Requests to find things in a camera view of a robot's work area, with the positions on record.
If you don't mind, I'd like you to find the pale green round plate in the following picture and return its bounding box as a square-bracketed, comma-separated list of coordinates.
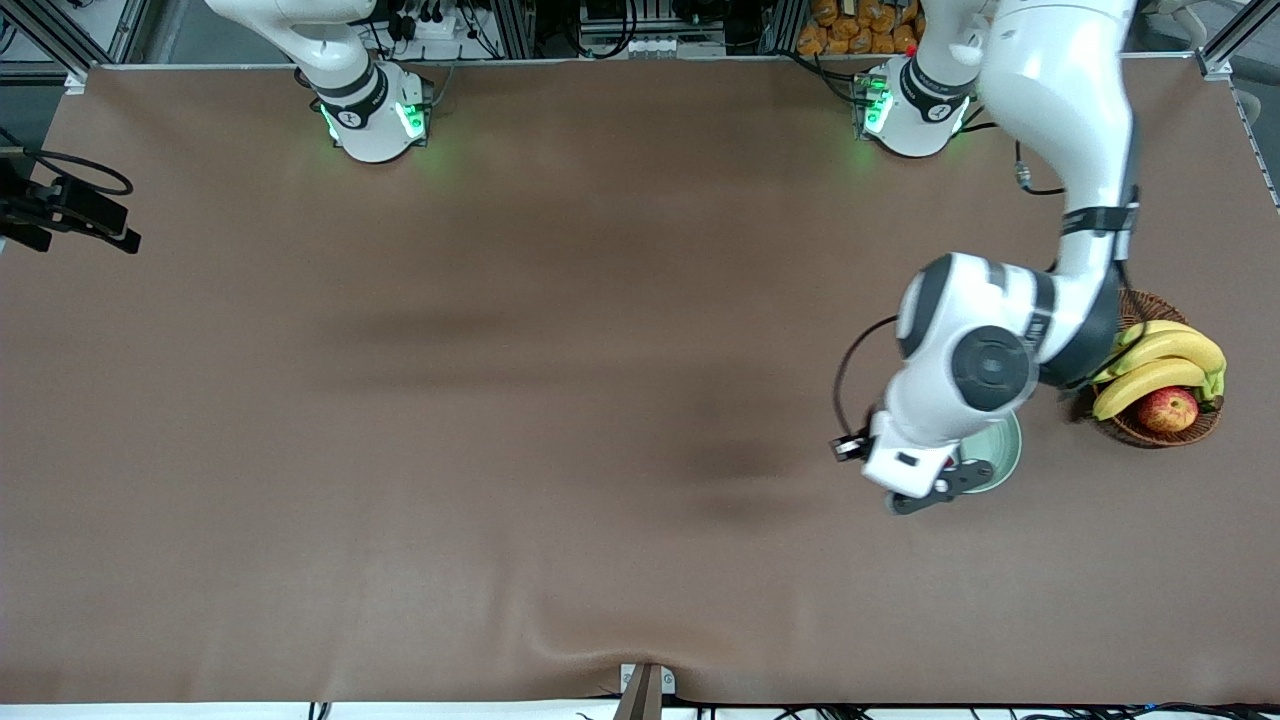
[958, 410, 1023, 495]

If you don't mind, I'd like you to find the yellow banana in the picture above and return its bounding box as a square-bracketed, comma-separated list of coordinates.
[1091, 358, 1208, 422]
[1122, 320, 1199, 348]
[1112, 330, 1228, 378]

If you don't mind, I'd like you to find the red apple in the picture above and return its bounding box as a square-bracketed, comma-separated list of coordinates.
[1136, 386, 1200, 435]

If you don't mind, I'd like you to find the brown wicker basket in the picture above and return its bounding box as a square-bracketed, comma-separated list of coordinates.
[1075, 289, 1223, 448]

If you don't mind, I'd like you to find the large table cover mat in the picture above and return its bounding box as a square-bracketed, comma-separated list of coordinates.
[0, 58, 1280, 706]

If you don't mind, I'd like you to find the white power strip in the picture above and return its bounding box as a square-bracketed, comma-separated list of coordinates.
[385, 12, 463, 43]

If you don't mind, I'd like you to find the bag of orange bread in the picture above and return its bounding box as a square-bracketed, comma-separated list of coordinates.
[797, 0, 926, 56]

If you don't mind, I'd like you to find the white terminal block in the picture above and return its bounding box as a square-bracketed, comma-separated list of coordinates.
[617, 37, 728, 58]

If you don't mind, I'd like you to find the aluminium frame post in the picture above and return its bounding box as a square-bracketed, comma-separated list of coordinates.
[490, 0, 538, 59]
[762, 0, 809, 56]
[112, 0, 151, 64]

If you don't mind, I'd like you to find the metal table edge bracket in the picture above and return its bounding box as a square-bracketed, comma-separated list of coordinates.
[612, 662, 677, 720]

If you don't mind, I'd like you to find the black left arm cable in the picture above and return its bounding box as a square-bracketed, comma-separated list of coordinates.
[833, 95, 1138, 447]

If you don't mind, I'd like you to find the aluminium frame corner bar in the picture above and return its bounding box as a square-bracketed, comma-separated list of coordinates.
[1197, 0, 1263, 81]

